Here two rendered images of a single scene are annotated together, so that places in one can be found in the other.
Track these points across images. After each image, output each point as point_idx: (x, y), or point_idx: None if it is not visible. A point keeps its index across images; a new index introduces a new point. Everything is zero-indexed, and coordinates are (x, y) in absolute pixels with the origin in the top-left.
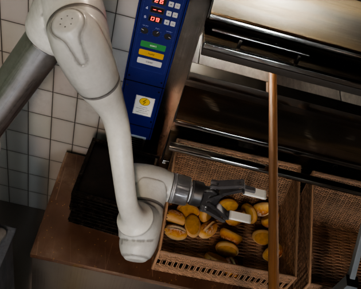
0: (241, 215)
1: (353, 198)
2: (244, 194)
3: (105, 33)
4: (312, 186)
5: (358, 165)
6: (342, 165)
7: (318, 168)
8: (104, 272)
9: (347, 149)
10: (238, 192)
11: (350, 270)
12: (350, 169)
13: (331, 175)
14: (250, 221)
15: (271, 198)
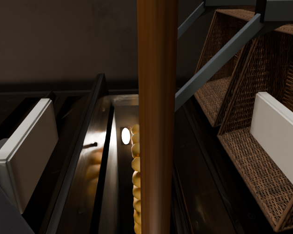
0: (273, 139)
1: (270, 172)
2: None
3: None
4: (286, 210)
5: (219, 193)
6: (231, 205)
7: (278, 232)
8: None
9: (212, 217)
10: None
11: (251, 27)
12: (242, 200)
13: (261, 209)
14: (256, 101)
15: (144, 143)
